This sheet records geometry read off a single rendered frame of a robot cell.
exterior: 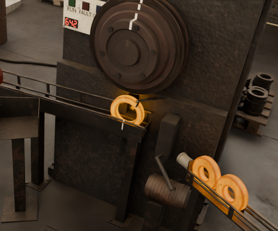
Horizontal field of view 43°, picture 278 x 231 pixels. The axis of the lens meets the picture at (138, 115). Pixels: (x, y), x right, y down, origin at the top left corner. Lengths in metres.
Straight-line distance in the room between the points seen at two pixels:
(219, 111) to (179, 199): 0.47
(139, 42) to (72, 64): 0.56
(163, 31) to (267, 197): 1.65
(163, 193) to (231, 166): 1.26
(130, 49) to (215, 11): 0.42
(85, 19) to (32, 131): 0.64
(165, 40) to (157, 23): 0.08
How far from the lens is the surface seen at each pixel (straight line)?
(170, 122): 1.72
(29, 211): 2.29
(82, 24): 1.90
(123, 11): 1.58
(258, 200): 2.73
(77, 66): 1.96
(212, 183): 1.58
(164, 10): 1.55
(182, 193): 1.75
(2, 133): 1.90
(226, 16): 1.64
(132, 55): 1.55
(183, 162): 1.68
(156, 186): 1.76
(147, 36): 1.50
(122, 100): 1.79
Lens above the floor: 1.68
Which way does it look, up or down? 31 degrees down
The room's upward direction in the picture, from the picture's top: 10 degrees clockwise
